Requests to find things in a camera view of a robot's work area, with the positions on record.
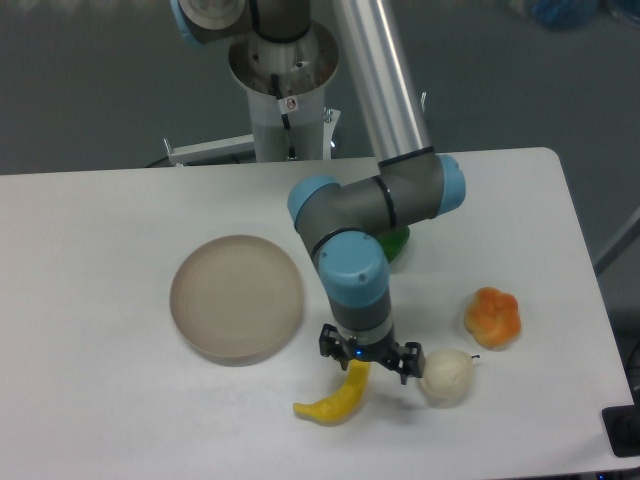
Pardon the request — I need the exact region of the beige round plate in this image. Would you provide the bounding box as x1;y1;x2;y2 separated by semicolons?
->
169;235;304;363

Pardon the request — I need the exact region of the blue plastic bag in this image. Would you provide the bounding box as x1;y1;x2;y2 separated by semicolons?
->
525;0;600;31

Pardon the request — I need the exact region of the white metal frame bracket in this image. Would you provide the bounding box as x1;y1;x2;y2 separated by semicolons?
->
154;134;256;166

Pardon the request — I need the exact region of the yellow toy banana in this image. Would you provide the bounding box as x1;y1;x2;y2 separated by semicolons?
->
293;360;371;425

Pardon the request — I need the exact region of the grey metal stand leg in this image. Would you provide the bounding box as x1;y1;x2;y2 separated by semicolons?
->
592;208;639;276

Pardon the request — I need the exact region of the white toy garlic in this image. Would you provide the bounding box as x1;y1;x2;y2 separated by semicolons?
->
420;348;481;402

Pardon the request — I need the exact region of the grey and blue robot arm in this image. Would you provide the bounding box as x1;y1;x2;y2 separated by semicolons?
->
171;1;466;379

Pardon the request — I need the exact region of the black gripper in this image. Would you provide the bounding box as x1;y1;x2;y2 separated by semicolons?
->
319;323;425;385

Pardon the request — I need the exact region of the black device at table edge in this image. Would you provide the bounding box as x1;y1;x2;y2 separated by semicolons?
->
601;405;639;458

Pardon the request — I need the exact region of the green toy bell pepper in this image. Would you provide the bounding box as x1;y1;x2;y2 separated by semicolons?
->
376;226;410;264

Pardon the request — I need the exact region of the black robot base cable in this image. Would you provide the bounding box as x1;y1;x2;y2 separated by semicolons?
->
269;73;297;161

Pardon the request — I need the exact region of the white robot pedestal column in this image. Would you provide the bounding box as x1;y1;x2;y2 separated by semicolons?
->
229;21;339;163

